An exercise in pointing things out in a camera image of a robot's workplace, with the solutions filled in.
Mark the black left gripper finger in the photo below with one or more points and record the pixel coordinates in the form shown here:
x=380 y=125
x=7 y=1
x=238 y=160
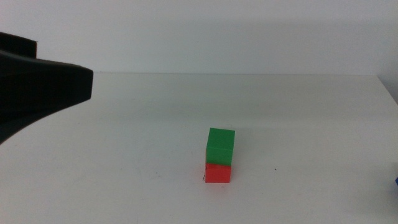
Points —
x=18 y=45
x=40 y=87

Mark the red cube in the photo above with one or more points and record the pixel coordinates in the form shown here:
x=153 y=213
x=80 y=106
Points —
x=217 y=174

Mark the green cube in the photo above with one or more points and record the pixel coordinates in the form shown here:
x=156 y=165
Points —
x=220 y=146

